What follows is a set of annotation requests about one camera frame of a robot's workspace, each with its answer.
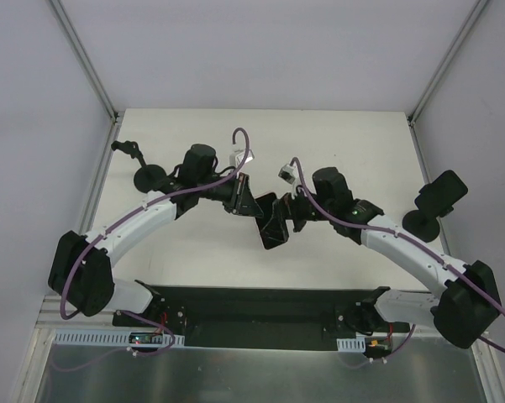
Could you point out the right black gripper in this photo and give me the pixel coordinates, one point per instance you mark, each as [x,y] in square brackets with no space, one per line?
[288,211]

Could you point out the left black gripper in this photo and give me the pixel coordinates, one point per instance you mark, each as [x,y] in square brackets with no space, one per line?
[239,196]

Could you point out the pink case smartphone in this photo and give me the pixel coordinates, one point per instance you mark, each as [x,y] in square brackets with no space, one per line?
[271,225]

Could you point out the black round-base phone stand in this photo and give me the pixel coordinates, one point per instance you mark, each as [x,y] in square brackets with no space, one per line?
[425,228]

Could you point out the black case smartphone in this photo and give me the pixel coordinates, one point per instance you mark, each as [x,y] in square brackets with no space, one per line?
[437,198]

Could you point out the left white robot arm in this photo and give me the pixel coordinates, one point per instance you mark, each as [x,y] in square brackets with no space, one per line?
[82,270]

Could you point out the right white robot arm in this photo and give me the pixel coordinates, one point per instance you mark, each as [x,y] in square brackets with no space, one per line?
[461,300]

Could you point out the black gooseneck phone stand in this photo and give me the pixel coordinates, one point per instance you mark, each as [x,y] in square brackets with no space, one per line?
[148,177]

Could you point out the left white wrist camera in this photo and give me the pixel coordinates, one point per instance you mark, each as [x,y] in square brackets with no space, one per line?
[241,156]

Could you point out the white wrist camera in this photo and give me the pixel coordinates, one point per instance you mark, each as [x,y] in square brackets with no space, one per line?
[289,173]
[241,156]

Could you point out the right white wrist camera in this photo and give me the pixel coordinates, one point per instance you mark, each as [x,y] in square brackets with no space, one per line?
[289,173]

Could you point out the right white cable duct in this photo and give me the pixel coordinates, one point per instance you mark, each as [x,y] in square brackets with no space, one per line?
[351,345]

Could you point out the white cable duct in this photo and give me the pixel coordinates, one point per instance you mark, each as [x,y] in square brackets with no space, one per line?
[351,345]
[105,338]

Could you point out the right aluminium frame post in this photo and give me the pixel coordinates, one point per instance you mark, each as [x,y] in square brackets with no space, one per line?
[455,47]

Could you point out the aluminium frame post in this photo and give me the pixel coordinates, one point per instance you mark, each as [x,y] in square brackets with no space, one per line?
[83,59]
[455,47]

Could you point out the left white cable duct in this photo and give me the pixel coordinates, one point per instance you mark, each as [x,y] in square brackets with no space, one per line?
[105,338]

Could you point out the left aluminium frame post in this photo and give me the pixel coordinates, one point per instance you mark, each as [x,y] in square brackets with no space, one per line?
[83,59]

